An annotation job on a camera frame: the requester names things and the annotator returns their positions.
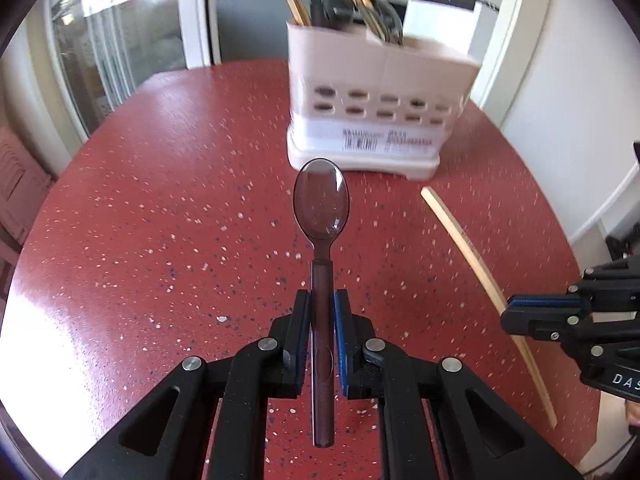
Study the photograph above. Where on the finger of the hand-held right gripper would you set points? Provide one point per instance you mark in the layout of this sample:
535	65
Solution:
540	321
545	301

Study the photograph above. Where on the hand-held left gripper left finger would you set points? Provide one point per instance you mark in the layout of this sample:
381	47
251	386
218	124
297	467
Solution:
304	345

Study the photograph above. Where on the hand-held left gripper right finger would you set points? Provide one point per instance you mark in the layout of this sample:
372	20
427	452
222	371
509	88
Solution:
341	345

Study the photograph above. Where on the pale pink utensil holder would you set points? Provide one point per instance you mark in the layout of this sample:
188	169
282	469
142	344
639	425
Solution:
350	75

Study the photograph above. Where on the grey kitchen base cabinets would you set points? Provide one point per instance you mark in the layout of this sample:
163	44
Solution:
250	25

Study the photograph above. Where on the sliding glass door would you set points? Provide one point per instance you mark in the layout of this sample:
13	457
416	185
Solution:
125	30

